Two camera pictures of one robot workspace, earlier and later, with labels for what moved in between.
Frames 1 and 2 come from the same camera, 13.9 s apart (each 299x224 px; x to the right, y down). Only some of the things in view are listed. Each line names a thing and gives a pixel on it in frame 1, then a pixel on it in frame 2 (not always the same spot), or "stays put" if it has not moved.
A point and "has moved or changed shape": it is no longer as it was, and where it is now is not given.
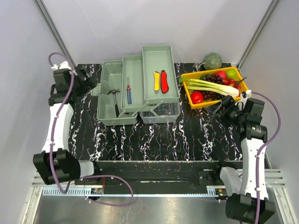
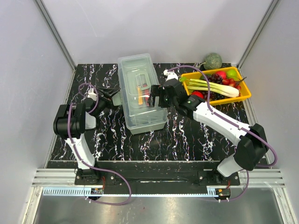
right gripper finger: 215,111 to 153,95
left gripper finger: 82,71 to 110,91
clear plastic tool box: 142,87 has moved or changed shape
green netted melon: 212,61 stays put
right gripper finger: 228,101 to 156,90
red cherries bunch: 231,82 stays put
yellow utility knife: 157,76 to 140,96
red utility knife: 164,86 to 146,93
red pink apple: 222,73 stays put
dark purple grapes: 214,78 stays put
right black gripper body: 232,113 to 165,101
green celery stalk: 208,85 stays put
